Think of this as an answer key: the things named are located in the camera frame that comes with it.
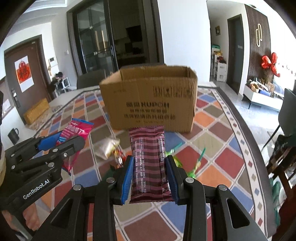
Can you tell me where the green lollipop near box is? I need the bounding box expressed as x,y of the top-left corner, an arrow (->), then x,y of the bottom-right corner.
165,143 -> 183,168

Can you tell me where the pink hawthorn snack bag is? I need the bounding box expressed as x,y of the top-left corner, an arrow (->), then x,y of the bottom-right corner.
56,118 -> 94,176

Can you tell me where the colourful checkered tablecloth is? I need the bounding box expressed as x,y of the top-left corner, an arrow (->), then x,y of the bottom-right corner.
34,86 -> 278,241

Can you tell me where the white shelf cart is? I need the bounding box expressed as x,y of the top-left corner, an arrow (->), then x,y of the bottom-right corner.
211,44 -> 227,82

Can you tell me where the dark glass sliding door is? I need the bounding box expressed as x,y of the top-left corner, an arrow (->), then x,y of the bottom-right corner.
67,1 -> 164,75

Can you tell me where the white low tv cabinet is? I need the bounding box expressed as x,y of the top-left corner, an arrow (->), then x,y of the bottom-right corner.
242,81 -> 283,111

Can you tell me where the black mug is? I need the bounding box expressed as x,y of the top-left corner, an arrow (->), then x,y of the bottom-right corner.
8,128 -> 20,145

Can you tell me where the dark chair behind table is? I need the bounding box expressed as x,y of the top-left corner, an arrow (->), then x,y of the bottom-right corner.
77,69 -> 106,89

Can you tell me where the dark dining chair right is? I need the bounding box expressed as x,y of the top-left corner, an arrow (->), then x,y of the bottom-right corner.
261,89 -> 296,151

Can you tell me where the red gold wrapped candy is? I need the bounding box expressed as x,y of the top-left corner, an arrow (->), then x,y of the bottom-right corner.
113,149 -> 126,168

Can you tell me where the red balloon bow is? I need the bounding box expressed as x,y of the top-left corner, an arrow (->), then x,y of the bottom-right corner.
261,52 -> 280,77

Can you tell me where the yellow woven basket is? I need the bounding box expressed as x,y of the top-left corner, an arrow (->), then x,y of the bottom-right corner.
23,98 -> 50,125

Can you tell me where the brown cardboard box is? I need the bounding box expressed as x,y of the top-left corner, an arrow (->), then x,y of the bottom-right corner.
99,65 -> 198,133

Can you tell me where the maroon striped snack pack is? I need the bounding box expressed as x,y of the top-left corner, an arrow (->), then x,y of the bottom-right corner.
129,126 -> 173,203

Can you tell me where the green lollipop long stick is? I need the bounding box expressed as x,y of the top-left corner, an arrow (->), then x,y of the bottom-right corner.
187,148 -> 206,178

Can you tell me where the person left hand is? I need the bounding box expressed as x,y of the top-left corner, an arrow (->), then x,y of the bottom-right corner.
23,203 -> 40,231

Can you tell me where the white cream snack pack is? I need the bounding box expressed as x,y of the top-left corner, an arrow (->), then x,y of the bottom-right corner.
94,138 -> 120,160

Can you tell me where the red paper door poster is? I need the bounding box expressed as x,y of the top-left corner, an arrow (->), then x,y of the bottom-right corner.
14,56 -> 34,93

